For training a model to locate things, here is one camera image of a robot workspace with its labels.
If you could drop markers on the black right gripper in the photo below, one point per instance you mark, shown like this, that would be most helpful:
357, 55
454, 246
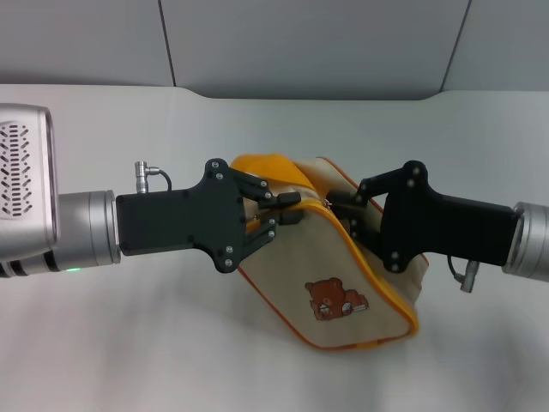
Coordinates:
437, 223

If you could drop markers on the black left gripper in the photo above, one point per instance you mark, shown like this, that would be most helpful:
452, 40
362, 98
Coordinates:
180, 219

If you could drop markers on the beige orange bear food bag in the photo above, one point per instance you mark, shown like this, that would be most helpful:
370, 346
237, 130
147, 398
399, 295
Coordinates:
317, 266

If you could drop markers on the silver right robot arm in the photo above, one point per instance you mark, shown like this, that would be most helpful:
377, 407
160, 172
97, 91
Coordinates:
532, 244

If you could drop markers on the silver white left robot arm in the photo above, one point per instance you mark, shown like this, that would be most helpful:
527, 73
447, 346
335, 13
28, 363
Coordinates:
86, 232

